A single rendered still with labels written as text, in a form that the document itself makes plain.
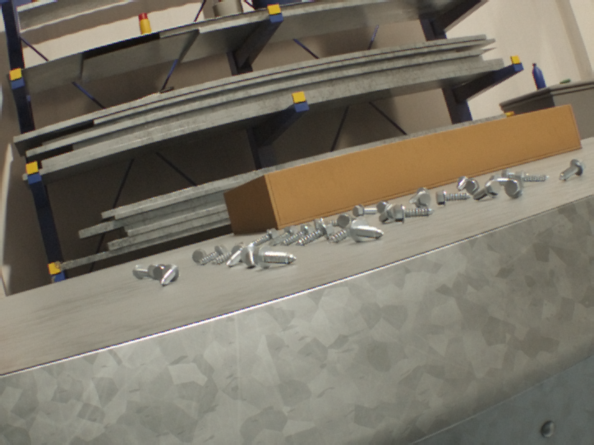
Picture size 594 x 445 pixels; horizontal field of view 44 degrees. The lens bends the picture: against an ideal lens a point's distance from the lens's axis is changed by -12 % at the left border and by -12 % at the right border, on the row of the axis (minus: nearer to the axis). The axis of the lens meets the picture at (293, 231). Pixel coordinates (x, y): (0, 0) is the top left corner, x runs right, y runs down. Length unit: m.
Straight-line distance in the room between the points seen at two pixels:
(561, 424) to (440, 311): 0.14
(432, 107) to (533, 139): 4.72
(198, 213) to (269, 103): 0.69
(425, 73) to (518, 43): 1.79
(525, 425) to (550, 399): 0.02
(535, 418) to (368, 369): 0.14
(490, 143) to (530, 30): 5.42
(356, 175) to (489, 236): 0.60
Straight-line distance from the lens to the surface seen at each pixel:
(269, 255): 0.39
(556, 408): 0.39
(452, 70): 4.71
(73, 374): 0.25
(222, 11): 4.57
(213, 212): 4.05
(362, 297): 0.27
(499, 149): 0.97
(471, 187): 0.57
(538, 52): 6.36
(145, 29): 4.51
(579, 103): 5.40
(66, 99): 5.14
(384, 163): 0.90
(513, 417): 0.37
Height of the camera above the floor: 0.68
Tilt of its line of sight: 2 degrees down
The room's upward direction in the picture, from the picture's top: 15 degrees counter-clockwise
